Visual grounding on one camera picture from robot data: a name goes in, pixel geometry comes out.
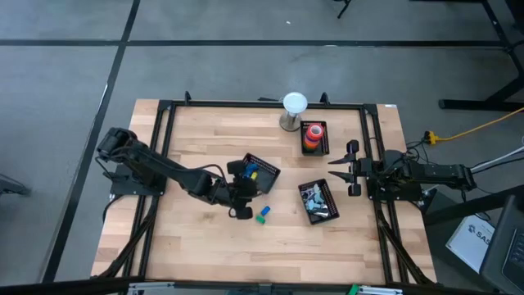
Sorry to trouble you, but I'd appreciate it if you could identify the white cable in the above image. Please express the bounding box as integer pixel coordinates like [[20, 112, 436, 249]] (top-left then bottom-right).
[[470, 145, 524, 175]]

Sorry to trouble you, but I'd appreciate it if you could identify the yellow extension cord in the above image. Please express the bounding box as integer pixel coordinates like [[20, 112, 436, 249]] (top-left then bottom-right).
[[423, 106, 524, 145]]

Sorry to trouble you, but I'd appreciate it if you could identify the black stand foot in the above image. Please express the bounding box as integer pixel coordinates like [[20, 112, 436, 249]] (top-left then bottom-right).
[[0, 172, 33, 197]]

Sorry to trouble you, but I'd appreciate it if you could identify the black slotted plastic basket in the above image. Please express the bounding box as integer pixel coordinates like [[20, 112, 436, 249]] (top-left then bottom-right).
[[241, 152, 282, 195], [300, 120, 331, 157], [297, 178, 341, 226]]

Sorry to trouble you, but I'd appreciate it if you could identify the black aluminium table frame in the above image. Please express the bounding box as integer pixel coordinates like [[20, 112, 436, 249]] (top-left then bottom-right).
[[90, 90, 438, 295]]

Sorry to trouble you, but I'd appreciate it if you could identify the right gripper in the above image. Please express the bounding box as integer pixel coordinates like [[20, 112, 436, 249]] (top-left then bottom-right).
[[327, 138, 373, 197]]

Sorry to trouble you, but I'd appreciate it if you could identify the black tripod foot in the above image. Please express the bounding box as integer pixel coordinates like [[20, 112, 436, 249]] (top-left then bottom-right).
[[333, 0, 354, 20]]

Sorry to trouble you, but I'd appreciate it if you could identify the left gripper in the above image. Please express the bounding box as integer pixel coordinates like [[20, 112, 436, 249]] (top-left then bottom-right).
[[224, 159, 264, 220]]

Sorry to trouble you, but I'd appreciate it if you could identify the red tape roll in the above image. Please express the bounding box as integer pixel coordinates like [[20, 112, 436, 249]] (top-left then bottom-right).
[[306, 124, 326, 141]]

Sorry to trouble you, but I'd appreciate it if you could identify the white printed box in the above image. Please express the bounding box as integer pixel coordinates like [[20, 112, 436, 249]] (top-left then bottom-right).
[[445, 214, 497, 275]]

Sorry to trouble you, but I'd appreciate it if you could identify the black desk leg frame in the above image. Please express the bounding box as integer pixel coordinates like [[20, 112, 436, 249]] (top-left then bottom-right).
[[438, 0, 524, 112]]

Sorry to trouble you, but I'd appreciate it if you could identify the grey laptop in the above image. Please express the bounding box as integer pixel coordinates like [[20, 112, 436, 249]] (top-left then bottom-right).
[[479, 193, 524, 294]]

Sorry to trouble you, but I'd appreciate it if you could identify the silver aluminium bracket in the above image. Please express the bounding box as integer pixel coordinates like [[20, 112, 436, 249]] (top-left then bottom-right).
[[127, 281, 176, 295], [358, 285, 404, 295]]

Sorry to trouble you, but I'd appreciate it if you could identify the black desk beam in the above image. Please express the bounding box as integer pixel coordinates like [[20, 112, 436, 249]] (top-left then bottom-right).
[[423, 182, 524, 226]]

